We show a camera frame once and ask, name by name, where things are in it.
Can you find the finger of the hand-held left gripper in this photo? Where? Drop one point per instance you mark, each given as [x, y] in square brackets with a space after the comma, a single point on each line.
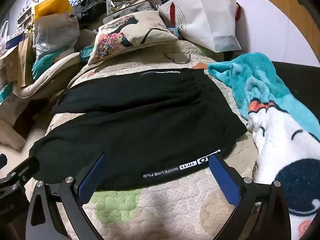
[3, 162]
[25, 167]

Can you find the clear plastic bag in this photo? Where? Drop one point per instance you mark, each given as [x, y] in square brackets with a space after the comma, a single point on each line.
[55, 35]

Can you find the small blue and pink box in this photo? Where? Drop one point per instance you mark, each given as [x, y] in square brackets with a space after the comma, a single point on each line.
[172, 31]

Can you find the grey cloth bag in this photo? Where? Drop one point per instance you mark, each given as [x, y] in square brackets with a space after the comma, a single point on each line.
[142, 8]

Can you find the black furniture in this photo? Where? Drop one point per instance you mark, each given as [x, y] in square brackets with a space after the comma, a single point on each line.
[300, 80]

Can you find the yellow bag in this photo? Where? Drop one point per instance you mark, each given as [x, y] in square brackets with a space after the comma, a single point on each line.
[53, 6]

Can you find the white shelf unit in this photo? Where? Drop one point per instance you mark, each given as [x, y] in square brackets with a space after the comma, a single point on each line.
[25, 20]

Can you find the teal packet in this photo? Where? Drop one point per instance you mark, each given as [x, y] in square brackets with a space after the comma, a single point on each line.
[87, 54]

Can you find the black pants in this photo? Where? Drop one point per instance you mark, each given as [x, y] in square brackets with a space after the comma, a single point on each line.
[140, 120]

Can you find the beige padded mat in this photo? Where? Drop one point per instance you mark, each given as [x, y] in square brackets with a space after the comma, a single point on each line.
[50, 77]

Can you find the black cloth bag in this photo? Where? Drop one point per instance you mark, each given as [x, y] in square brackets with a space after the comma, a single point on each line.
[92, 6]

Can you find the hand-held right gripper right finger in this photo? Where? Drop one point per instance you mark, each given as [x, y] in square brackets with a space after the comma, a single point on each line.
[225, 180]

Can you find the floral printed cushion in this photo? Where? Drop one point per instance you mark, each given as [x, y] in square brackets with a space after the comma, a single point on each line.
[117, 37]

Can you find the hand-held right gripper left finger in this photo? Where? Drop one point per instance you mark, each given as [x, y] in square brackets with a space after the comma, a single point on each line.
[90, 180]

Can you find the teal plush printed blanket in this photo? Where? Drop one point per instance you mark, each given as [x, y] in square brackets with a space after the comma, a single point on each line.
[275, 130]

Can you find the teal plastic bag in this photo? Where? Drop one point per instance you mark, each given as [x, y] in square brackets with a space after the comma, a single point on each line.
[43, 61]

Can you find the wooden board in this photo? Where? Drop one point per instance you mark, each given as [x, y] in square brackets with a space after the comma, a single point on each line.
[282, 2]

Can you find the quilted patterned bedspread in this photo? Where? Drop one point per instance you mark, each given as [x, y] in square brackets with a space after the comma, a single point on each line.
[160, 210]

